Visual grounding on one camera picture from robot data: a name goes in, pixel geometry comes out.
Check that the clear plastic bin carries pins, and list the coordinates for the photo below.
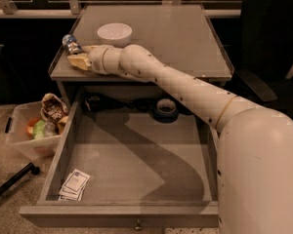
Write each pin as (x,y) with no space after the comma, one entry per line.
(18,137)

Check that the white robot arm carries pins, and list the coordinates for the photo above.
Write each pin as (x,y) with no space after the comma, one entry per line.
(255,150)

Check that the open grey top drawer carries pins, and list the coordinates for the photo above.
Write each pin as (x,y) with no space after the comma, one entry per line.
(163,174)

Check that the grey cabinet with drawer unit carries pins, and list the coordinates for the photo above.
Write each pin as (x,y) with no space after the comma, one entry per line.
(173,48)

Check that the redbull can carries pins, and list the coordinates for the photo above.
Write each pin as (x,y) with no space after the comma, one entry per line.
(71,45)

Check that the stack of white cards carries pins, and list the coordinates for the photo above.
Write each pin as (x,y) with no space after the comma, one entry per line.
(73,187)

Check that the white bowl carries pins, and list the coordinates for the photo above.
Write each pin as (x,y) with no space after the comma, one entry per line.
(115,34)

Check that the crumpled snack bag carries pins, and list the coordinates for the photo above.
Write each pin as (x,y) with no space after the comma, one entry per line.
(53,109)

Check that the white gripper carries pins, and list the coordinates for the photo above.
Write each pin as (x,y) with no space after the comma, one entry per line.
(96,59)

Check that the black office chair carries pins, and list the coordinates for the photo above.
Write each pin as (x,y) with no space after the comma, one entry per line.
(264,72)

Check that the black chair leg with caster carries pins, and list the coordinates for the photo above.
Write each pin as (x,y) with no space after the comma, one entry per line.
(29,168)

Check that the metal drawer knob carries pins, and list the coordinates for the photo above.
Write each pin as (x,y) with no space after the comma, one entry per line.
(138,226)

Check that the green and orange items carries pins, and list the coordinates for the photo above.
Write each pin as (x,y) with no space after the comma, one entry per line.
(38,128)

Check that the blue tape roll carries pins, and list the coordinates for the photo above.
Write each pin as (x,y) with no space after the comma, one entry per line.
(165,111)

